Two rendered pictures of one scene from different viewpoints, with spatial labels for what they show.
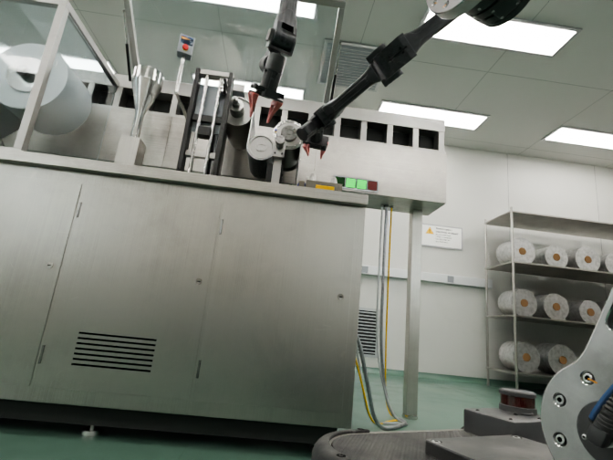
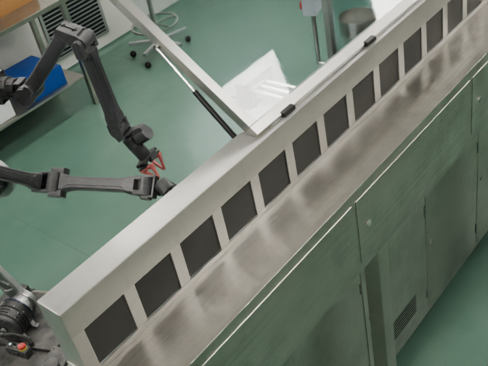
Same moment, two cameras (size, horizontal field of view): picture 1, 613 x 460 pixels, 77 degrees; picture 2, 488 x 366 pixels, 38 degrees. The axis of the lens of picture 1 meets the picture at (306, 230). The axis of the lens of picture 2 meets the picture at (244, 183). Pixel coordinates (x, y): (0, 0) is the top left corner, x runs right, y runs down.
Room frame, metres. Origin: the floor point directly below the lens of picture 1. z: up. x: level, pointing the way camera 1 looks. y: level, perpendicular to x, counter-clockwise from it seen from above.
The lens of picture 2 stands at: (3.16, -1.08, 2.66)
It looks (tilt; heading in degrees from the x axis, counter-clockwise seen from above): 36 degrees down; 140
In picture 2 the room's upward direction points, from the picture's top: 13 degrees counter-clockwise
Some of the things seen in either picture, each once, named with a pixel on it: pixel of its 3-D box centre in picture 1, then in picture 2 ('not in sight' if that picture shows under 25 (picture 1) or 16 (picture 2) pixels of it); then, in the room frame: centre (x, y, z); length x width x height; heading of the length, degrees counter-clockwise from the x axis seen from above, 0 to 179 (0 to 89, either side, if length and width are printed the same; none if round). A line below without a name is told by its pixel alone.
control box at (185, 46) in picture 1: (185, 46); not in sight; (1.59, 0.67, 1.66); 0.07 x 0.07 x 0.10; 22
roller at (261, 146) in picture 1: (261, 158); not in sight; (1.72, 0.25, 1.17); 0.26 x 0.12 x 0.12; 4
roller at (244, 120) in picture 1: (239, 125); not in sight; (1.72, 0.38, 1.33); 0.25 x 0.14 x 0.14; 4
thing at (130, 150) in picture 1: (134, 138); not in sight; (1.66, 0.85, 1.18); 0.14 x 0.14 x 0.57
